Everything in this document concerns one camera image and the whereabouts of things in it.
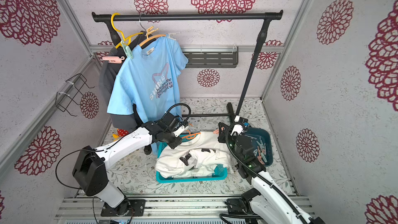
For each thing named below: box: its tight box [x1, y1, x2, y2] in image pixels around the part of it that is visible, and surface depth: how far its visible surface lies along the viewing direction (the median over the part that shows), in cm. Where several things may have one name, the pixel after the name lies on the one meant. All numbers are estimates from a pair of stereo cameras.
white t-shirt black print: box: [154, 131, 234, 179], surface depth 81 cm
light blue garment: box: [107, 35, 189, 125], surface depth 69 cm
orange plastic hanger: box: [180, 129, 201, 140], surface depth 89 cm
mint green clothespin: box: [120, 39, 134, 59], surface depth 51 cm
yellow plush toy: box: [112, 128, 130, 142], surface depth 96 cm
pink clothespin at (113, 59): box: [102, 56, 125, 64], surface depth 54 cm
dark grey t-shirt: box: [98, 31, 147, 131], surface depth 56 cm
